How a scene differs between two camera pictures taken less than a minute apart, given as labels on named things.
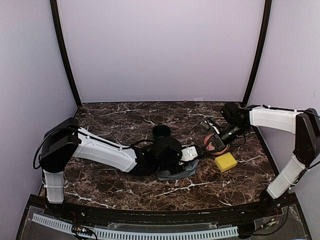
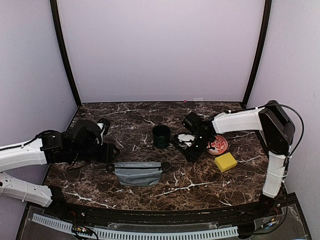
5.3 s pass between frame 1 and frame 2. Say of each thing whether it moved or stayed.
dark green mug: stayed
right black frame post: stayed
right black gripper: moved
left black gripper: moved
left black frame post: stayed
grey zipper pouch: moved
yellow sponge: stayed
